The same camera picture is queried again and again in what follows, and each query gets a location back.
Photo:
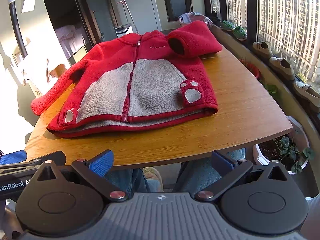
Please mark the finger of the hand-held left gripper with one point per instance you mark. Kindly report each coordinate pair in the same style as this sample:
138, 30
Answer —
53, 158
12, 158

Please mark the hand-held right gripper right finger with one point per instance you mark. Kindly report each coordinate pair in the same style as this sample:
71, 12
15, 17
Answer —
223, 162

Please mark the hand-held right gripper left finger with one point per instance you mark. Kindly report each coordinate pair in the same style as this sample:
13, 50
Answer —
101, 163

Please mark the red fleece jacket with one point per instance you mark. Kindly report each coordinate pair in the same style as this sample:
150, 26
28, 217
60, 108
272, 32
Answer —
155, 85

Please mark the person's right leg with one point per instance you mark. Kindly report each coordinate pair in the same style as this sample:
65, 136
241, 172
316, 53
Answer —
207, 170

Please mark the person's leg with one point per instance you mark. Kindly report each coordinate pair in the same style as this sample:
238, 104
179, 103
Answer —
125, 180
207, 170

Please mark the person's left leg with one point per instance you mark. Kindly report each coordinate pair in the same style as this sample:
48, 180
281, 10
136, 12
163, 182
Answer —
125, 180

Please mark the beige fuzzy slipper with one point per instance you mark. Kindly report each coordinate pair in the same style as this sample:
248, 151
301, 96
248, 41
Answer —
153, 176

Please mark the green leafy potted plant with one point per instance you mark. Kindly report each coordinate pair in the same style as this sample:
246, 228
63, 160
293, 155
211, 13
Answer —
287, 150

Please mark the white flower pot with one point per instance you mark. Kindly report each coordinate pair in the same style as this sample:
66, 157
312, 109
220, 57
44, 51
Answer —
298, 130

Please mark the red basin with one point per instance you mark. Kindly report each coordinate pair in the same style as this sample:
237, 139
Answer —
253, 70

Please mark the beige shoe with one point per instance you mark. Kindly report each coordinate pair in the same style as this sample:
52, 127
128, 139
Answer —
262, 48
307, 92
282, 67

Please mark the black curved pole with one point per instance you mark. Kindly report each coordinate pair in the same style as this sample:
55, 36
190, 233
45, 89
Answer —
15, 30

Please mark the green shoe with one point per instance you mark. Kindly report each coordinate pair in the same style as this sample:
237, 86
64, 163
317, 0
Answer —
227, 25
240, 33

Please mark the white trash bin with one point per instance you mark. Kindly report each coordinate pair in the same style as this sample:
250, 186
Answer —
123, 29

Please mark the pink bucket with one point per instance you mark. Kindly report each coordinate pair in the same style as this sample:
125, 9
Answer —
193, 20

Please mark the white paper tag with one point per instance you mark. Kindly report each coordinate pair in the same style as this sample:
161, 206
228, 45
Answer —
29, 0

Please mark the black window frame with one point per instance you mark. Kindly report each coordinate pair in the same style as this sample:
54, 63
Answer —
252, 10

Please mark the tall dark wall window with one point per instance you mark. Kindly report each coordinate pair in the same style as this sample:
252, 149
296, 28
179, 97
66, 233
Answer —
175, 0

